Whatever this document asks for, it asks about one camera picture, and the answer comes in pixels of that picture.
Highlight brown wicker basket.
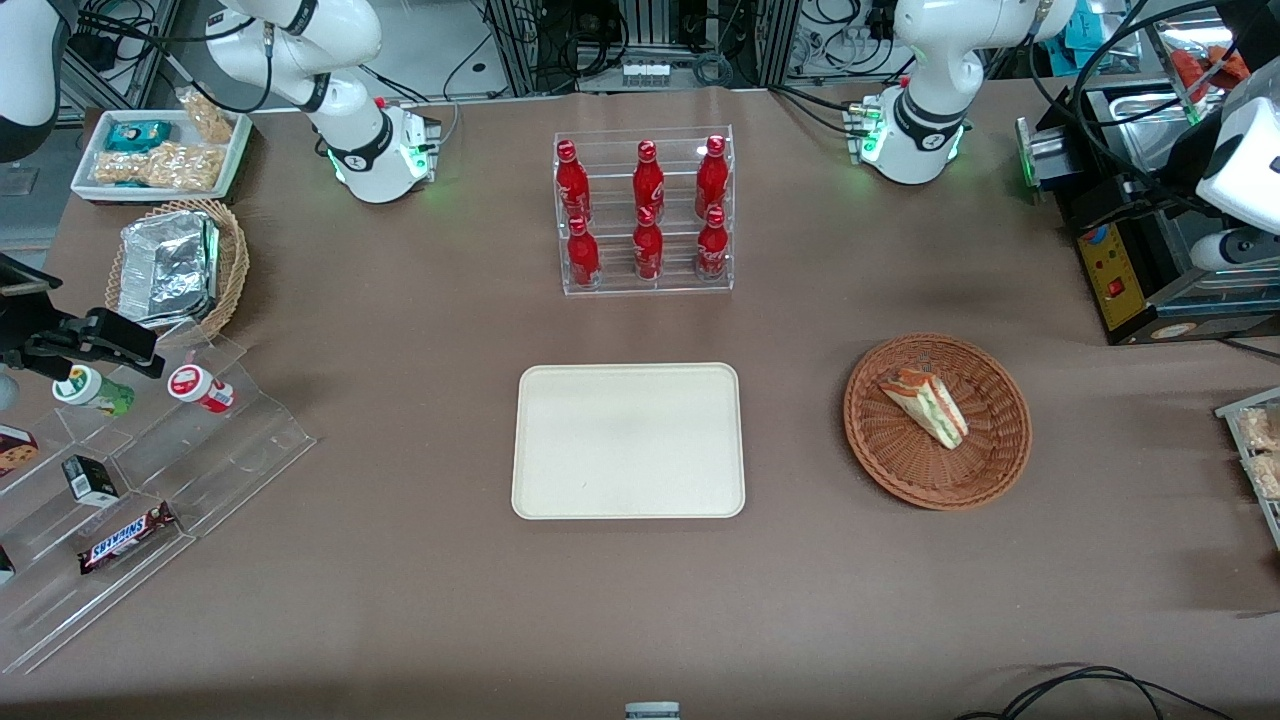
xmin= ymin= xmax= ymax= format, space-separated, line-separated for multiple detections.
xmin=842 ymin=332 xmax=1033 ymax=512

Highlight teal box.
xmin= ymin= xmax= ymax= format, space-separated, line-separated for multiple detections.
xmin=1060 ymin=0 xmax=1126 ymax=53

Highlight Snickers chocolate bar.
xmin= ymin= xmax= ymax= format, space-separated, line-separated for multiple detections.
xmin=77 ymin=501 xmax=178 ymax=575

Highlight clear acrylic bottle rack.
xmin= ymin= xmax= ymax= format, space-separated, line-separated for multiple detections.
xmin=552 ymin=126 xmax=735 ymax=297

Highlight red cola bottle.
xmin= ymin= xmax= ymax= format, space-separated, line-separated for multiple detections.
xmin=566 ymin=216 xmax=602 ymax=290
xmin=694 ymin=134 xmax=730 ymax=217
xmin=555 ymin=140 xmax=592 ymax=224
xmin=695 ymin=205 xmax=730 ymax=282
xmin=632 ymin=140 xmax=667 ymax=216
xmin=632 ymin=206 xmax=666 ymax=282

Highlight teal snack packet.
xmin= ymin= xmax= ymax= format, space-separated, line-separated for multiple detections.
xmin=105 ymin=120 xmax=174 ymax=153

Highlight light wicker basket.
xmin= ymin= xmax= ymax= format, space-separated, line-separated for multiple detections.
xmin=104 ymin=198 xmax=250 ymax=347

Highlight small black box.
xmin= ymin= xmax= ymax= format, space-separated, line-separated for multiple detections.
xmin=61 ymin=454 xmax=120 ymax=508

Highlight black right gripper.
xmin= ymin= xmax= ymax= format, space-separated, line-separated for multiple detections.
xmin=0 ymin=255 xmax=167 ymax=380

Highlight cream plastic tray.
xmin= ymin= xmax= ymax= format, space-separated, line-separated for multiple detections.
xmin=510 ymin=362 xmax=747 ymax=521

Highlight silver foil package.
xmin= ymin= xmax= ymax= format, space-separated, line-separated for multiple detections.
xmin=117 ymin=211 xmax=220 ymax=328

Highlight small clear peanut bag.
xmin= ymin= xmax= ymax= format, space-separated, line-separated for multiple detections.
xmin=177 ymin=88 xmax=237 ymax=147

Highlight clear tray with snacks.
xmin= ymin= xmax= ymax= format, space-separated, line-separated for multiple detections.
xmin=1214 ymin=387 xmax=1280 ymax=552

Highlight black food warmer machine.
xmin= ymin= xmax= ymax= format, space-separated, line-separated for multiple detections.
xmin=1014 ymin=20 xmax=1280 ymax=347

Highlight clear acrylic step display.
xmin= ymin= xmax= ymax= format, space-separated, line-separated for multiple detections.
xmin=0 ymin=334 xmax=317 ymax=674

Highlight triangular sandwich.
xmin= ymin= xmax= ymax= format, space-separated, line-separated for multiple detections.
xmin=877 ymin=367 xmax=970 ymax=450

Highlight black floor cable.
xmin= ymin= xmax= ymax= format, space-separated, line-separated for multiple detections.
xmin=952 ymin=664 xmax=1239 ymax=720

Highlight white rectangular snack tray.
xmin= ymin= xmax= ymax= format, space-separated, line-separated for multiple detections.
xmin=70 ymin=108 xmax=252 ymax=203

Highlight red and white bottle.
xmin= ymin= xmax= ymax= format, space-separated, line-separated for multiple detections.
xmin=166 ymin=364 xmax=236 ymax=414

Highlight large clear peanut bag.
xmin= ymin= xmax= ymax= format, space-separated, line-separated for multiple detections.
xmin=94 ymin=141 xmax=224 ymax=192

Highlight brown cookie box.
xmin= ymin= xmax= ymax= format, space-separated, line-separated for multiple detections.
xmin=0 ymin=425 xmax=40 ymax=478

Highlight green and white bottle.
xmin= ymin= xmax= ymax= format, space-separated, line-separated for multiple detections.
xmin=52 ymin=365 xmax=136 ymax=418

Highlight orange red food items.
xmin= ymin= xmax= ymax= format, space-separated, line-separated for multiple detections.
xmin=1168 ymin=44 xmax=1253 ymax=99

